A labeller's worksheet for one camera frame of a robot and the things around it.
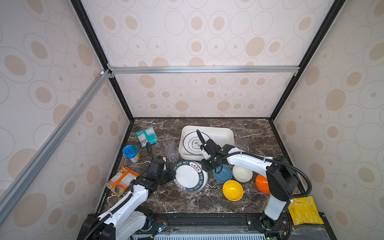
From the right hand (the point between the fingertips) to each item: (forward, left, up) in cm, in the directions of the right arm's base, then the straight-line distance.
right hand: (204, 167), depth 87 cm
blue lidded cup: (+8, +43, +5) cm, 44 cm away
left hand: (-3, +13, +2) cm, 14 cm away
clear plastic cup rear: (+21, +25, -3) cm, 33 cm away
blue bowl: (-2, -11, -4) cm, 12 cm away
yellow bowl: (-12, -16, -4) cm, 20 cm away
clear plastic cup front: (+13, +20, -4) cm, 24 cm away
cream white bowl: (-4, -22, -2) cm, 22 cm away
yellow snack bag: (-23, -50, -4) cm, 55 cm away
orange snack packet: (-8, +47, -1) cm, 48 cm away
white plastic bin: (+29, -14, -7) cm, 33 cm away
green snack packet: (+26, +39, -2) cm, 47 cm away
